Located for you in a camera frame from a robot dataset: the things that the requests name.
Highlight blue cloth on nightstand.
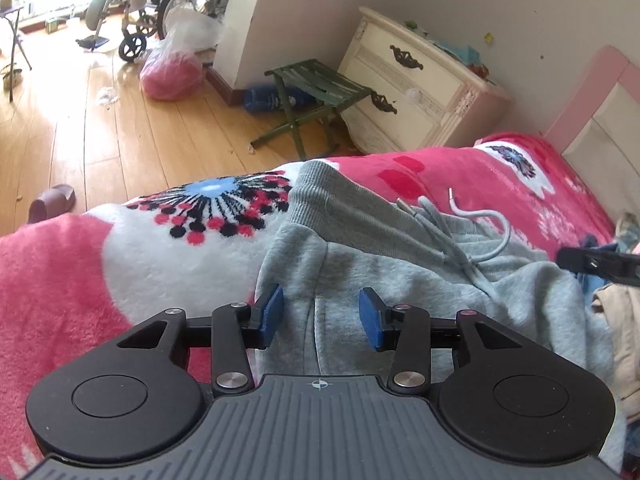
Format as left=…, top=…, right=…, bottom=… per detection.
left=435, top=42, right=481, bottom=63

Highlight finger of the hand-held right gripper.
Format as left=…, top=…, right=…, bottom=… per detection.
left=556, top=246, right=640, bottom=288

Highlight pink printed blanket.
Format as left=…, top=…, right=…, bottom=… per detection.
left=0, top=132, right=618, bottom=480

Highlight purple slipper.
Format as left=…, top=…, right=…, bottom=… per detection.
left=27, top=185, right=77, bottom=223

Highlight green folding stool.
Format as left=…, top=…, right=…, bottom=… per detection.
left=250, top=59, right=373, bottom=158

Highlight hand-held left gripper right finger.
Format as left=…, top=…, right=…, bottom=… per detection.
left=358, top=287, right=531, bottom=395

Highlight pink bed headboard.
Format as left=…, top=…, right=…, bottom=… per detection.
left=542, top=45, right=640, bottom=211

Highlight beige pants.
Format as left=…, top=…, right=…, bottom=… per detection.
left=592, top=285, right=640, bottom=406

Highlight pink filled plastic bag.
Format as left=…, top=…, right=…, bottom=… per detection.
left=140, top=35, right=206, bottom=101

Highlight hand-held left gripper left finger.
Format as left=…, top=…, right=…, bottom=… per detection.
left=117, top=284, right=285, bottom=397

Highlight blue plastic bottle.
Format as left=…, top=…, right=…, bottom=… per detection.
left=242, top=85, right=316, bottom=113

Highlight cream nightstand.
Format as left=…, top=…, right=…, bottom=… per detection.
left=337, top=6, right=513, bottom=153

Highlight grey sweatpants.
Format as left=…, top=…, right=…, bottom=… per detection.
left=252, top=160, right=628, bottom=480

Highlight white plastic bag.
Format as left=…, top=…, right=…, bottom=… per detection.
left=165, top=2, right=226, bottom=53

